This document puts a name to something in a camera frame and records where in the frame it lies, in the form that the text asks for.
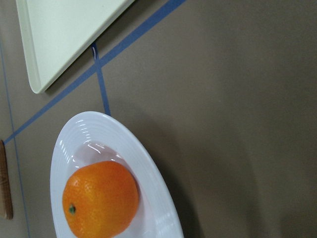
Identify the orange fruit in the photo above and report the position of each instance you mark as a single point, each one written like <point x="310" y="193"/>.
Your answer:
<point x="100" y="200"/>

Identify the wooden cutting board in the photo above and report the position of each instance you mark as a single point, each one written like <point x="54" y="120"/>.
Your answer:
<point x="6" y="208"/>

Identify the white plate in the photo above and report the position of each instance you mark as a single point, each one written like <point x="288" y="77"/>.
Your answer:
<point x="90" y="137"/>

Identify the cream bear tray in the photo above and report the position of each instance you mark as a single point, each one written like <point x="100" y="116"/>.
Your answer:
<point x="56" y="32"/>

